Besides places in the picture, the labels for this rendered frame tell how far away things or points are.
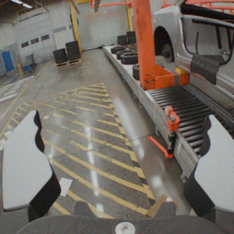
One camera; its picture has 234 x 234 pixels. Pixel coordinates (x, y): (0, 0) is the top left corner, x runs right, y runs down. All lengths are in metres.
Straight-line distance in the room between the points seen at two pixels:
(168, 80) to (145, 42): 0.57
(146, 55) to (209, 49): 0.97
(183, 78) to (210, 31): 0.86
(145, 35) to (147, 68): 0.40
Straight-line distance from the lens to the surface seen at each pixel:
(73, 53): 7.60
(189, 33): 2.10
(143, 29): 1.73
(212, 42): 2.38
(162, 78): 1.91
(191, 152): 1.28
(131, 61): 4.23
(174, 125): 1.34
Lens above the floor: 1.29
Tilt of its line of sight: 32 degrees down
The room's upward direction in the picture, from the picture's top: 9 degrees counter-clockwise
